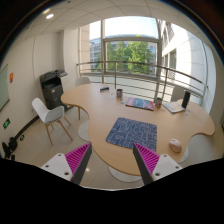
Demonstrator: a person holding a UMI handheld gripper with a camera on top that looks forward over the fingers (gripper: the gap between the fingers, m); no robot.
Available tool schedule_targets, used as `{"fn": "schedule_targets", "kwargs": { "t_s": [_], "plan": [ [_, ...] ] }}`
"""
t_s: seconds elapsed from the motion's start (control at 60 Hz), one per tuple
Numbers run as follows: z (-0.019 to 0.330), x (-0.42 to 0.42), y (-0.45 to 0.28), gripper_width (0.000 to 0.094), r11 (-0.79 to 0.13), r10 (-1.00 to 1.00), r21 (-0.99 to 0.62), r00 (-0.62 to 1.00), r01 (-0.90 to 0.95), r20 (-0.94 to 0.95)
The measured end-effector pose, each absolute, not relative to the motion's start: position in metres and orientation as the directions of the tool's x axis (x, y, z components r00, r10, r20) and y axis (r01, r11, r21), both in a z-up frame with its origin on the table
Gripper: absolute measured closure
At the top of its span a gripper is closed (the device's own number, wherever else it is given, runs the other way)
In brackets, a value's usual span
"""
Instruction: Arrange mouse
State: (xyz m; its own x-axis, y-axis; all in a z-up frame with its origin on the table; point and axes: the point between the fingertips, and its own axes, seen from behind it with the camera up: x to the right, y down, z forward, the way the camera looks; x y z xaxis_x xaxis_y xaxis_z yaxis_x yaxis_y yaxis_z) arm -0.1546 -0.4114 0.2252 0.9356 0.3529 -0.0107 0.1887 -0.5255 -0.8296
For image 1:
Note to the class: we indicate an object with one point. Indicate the small dark box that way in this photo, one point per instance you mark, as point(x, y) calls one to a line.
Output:
point(104, 89)

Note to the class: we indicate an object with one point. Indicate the wooden curved table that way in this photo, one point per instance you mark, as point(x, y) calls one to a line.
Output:
point(104, 109)

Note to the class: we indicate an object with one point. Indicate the open white notebook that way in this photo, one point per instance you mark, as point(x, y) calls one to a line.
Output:
point(173, 107)

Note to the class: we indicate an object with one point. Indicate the white computer mouse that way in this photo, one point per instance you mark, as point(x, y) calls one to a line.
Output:
point(175, 145)

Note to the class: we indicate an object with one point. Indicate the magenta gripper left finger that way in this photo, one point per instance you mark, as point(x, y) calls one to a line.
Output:
point(70, 166)

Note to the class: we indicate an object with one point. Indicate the blue patterned mouse pad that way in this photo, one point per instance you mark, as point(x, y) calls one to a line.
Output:
point(126, 132)

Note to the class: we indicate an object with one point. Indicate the metal window railing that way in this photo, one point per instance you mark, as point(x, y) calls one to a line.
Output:
point(143, 80)

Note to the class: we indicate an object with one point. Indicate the black office printer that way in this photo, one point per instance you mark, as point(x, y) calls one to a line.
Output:
point(52, 89)

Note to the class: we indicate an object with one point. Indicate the colourful red blue mat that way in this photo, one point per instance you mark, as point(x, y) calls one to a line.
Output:
point(140, 103)

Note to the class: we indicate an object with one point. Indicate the dark cup on table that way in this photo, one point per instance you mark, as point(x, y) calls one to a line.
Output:
point(119, 93)

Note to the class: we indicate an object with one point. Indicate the black upright speaker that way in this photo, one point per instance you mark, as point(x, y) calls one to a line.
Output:
point(186, 99)

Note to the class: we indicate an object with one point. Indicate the whiteboard on left wall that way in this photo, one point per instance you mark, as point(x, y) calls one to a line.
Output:
point(4, 94)

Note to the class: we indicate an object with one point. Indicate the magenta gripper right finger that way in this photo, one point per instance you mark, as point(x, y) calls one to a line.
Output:
point(153, 166)

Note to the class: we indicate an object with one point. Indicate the white chair behind table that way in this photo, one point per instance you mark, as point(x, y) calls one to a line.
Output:
point(82, 81)

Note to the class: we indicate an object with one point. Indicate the patterned cup near book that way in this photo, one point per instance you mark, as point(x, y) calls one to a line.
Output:
point(158, 102)

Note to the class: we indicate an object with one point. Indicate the white chair with wooden legs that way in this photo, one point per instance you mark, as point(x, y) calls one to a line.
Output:
point(48, 117)

